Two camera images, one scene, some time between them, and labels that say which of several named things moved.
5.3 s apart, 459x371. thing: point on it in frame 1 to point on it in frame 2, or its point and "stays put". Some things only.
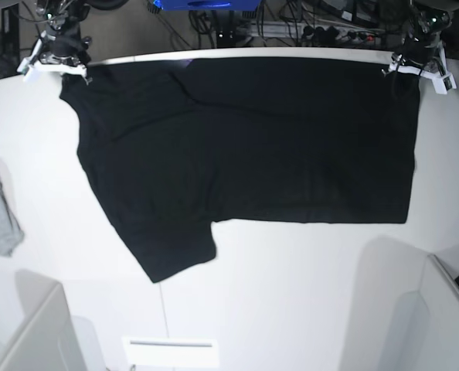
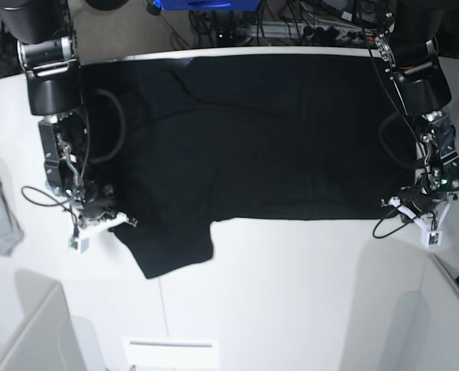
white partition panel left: x=46 y=340 stays put
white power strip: x=309 y=32 stays put
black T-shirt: x=171 y=146 stays put
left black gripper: x=66 y=44 to x=97 y=200
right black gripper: x=418 y=47 to x=422 y=199
